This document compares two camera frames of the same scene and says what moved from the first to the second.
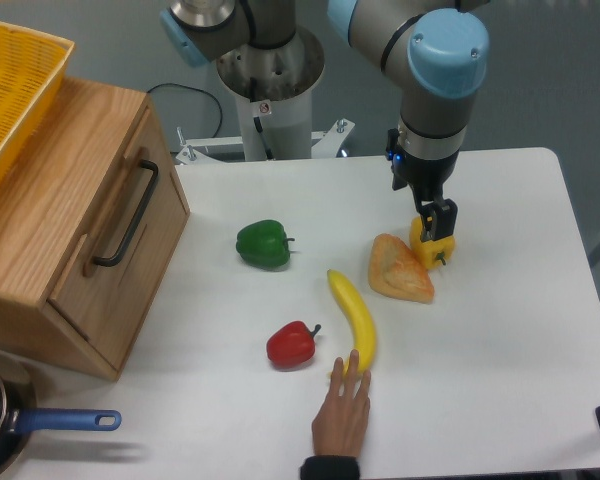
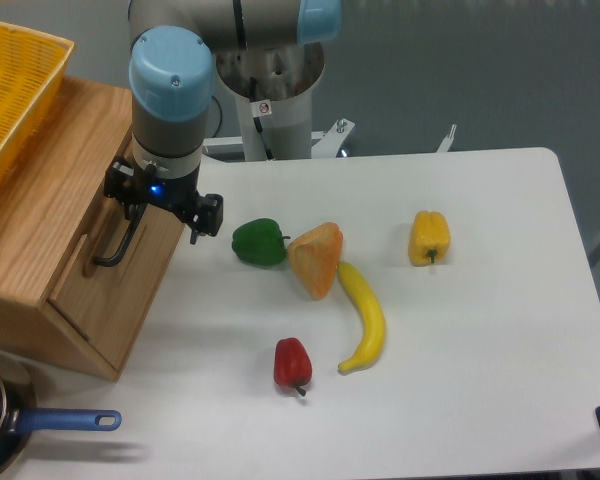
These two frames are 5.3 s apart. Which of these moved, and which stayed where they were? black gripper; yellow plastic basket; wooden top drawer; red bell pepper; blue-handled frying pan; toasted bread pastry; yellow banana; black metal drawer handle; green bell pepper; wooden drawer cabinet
Moved: red bell pepper; yellow banana; black gripper; toasted bread pastry
Stayed: blue-handled frying pan; black metal drawer handle; green bell pepper; wooden top drawer; yellow plastic basket; wooden drawer cabinet
